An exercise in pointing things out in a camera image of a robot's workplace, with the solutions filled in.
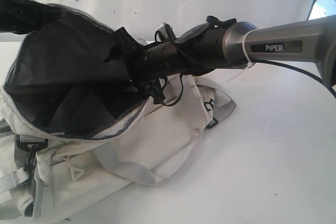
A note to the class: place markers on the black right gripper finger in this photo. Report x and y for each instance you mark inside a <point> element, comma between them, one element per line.
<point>124,46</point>

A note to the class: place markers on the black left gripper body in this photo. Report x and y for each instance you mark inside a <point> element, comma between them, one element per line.
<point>23,16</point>

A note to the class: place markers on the white canvas duffel bag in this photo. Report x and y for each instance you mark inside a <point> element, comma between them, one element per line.
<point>74,131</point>

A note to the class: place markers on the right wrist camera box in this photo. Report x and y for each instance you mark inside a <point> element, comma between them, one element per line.
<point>164,33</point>

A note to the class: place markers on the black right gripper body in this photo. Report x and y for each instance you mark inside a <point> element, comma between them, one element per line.
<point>153,61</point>

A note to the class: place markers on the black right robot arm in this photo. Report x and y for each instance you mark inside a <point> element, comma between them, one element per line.
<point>228,45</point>

